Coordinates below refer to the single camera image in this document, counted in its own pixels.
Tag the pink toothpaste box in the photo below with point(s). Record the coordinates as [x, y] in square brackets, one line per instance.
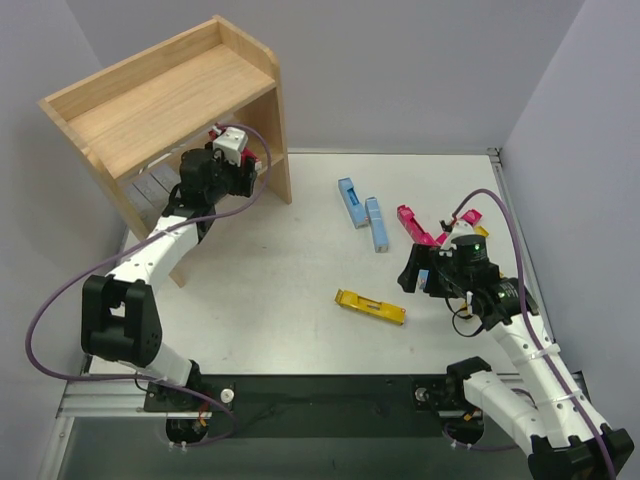
[470, 218]
[407, 218]
[250, 162]

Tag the blue toothpaste box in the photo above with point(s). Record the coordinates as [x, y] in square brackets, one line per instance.
[377, 226]
[352, 203]
[423, 277]

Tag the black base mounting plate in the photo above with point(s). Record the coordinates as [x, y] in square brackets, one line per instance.
[467, 426]

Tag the blue toothpaste box near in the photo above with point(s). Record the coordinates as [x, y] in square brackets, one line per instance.
[423, 277]

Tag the yellow toothpaste box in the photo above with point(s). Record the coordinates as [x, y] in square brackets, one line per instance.
[481, 231]
[380, 310]

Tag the wooden two-tier shelf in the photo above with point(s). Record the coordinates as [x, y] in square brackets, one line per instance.
[164, 100]

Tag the aluminium frame rail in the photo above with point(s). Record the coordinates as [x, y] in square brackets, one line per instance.
[105, 395]

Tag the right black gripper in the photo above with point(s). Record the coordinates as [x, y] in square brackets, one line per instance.
[431, 270]

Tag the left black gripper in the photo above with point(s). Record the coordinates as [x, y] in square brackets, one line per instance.
[248, 176]

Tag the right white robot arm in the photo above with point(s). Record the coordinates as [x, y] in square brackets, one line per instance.
[561, 433]

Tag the silver toothpaste box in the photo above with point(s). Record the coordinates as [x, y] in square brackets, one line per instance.
[148, 197]
[166, 177]

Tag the yellow toothpaste box front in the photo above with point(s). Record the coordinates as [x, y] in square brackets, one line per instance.
[380, 310]

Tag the blue toothpaste box far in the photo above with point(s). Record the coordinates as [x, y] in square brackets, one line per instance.
[352, 203]

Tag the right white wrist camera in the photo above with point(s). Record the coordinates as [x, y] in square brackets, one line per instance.
[454, 229]

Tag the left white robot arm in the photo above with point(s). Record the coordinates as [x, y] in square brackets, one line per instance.
[120, 319]

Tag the blue toothpaste box middle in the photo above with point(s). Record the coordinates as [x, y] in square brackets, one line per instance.
[377, 226]

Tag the yellow toothpaste box right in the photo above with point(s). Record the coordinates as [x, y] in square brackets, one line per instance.
[481, 231]

